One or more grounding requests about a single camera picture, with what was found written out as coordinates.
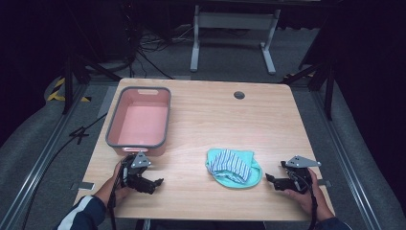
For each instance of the white metal table frame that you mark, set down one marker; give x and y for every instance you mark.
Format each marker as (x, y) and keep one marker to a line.
(234, 20)

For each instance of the person's left hand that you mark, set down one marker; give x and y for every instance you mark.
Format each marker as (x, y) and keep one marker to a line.
(118, 191)

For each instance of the black tripod stand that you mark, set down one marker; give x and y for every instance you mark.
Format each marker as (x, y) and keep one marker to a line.
(68, 80)
(328, 86)

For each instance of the teal and striped cloth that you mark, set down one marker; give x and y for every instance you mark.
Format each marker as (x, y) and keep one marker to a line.
(234, 169)

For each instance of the yellow and black floor tape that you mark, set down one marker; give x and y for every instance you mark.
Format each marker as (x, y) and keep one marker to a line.
(56, 92)

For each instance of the aluminium floor rail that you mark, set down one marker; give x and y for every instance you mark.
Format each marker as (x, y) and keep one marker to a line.
(348, 159)
(38, 166)

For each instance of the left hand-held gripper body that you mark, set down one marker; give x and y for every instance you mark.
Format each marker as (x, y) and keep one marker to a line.
(138, 163)

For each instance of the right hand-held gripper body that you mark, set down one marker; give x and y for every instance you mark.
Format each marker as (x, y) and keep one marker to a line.
(299, 174)

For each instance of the pink basin with grey rim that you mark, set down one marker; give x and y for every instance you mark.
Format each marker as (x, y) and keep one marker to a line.
(140, 121)

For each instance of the person's right hand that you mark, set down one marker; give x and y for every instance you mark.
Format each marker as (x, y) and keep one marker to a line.
(308, 199)

